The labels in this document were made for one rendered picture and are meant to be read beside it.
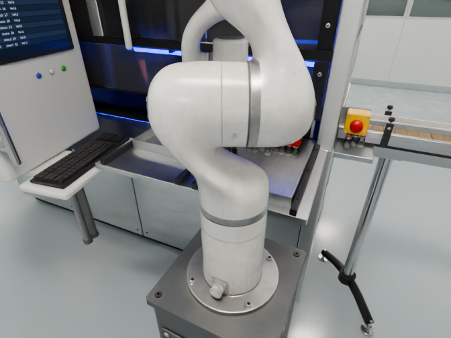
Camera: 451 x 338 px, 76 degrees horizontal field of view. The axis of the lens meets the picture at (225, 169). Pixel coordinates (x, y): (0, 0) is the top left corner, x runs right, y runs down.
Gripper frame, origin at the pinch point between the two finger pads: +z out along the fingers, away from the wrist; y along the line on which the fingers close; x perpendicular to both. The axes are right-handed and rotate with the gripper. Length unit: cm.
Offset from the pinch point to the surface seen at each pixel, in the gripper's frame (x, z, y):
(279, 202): 17.1, 6.5, 6.9
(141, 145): -36.2, 6.1, -4.7
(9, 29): -74, -30, 3
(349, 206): 45, 97, -124
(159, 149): -28.6, 6.3, -4.6
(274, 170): 11.0, 7.8, -10.0
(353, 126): 31.2, -3.7, -27.1
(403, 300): 76, 96, -53
